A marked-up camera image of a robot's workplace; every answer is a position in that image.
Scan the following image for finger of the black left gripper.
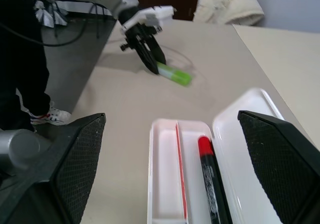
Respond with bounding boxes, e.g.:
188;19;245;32
149;33;168;65
135;40;160;75

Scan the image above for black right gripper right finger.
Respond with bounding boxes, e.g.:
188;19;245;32
237;110;320;224

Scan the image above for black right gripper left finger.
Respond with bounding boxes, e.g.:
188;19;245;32
0;112;107;224

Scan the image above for green marker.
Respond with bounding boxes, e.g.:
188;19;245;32
156;61;194;87

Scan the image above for red capped black marker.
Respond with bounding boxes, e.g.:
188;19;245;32
197;135;233;224

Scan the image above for white pencil case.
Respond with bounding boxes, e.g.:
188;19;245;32
146;87;286;224

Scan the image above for white sneaker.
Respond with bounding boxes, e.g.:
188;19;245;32
29;101;73;126

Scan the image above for grey cylindrical robot joint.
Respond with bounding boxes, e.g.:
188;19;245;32
0;128;53;177

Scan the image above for cream white jacket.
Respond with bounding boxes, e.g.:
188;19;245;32
193;0;265;26

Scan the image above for crumpled white grey cloth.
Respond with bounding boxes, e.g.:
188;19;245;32
33;0;69;29

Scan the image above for person's black trouser leg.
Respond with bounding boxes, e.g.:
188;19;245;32
0;0;52;133

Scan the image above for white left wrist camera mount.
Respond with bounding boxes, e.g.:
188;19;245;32
119;5;175;35

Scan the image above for black cable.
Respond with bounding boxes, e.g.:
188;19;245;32
0;3;112;48

